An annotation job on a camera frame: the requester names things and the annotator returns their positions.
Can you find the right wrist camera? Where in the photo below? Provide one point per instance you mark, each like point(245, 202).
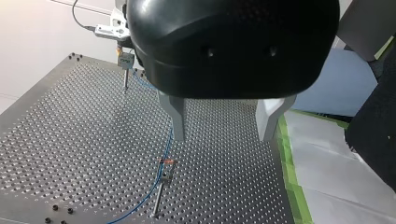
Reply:
point(112, 30)

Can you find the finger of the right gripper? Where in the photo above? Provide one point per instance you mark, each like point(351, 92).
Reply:
point(118, 50)

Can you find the black panel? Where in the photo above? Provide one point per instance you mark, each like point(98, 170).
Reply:
point(375, 140)

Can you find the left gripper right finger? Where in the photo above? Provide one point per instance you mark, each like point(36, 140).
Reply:
point(267, 119)

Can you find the grey board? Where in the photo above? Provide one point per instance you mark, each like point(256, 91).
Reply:
point(337, 82)

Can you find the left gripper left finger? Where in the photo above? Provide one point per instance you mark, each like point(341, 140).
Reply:
point(178, 118)

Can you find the metal post with orange clip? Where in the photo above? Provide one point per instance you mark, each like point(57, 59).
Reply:
point(164, 179)

